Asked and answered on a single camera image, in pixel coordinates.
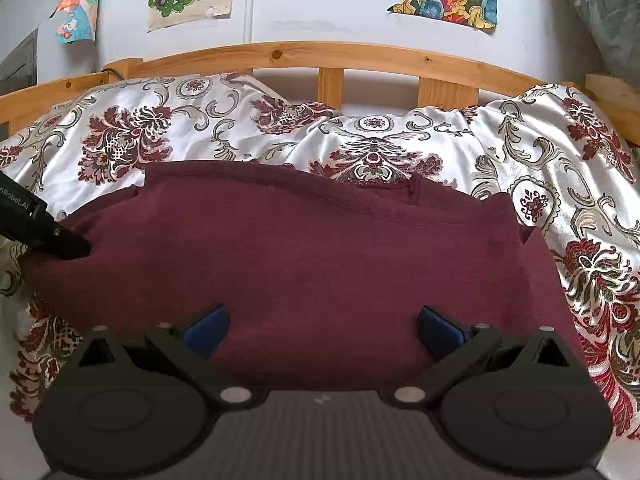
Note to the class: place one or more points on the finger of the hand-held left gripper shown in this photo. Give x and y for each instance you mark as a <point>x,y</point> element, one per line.
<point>65,242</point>

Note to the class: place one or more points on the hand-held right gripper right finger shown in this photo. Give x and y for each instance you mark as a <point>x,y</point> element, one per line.
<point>439,331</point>

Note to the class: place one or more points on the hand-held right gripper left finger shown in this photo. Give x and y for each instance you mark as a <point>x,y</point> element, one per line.
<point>207,331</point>

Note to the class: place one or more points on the maroon long-sleeve shirt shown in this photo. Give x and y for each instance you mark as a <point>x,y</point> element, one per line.
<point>310,270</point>

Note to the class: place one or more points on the white floral satin blanket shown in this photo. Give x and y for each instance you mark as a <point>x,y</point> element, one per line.
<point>400,135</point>

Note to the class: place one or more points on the small curled cartoon girl poster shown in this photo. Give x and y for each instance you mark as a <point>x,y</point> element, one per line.
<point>77,5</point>

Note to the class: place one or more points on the blue plush toy in plastic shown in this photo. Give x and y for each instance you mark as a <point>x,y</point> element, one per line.
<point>605,10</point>

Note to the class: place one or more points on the dark wall panel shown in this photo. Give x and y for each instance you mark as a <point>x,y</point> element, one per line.
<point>20,62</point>

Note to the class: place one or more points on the wooden bed frame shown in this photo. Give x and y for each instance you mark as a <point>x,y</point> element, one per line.
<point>320,60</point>

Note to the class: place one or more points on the white wall pipe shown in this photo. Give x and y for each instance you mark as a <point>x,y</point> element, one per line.
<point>250,0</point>

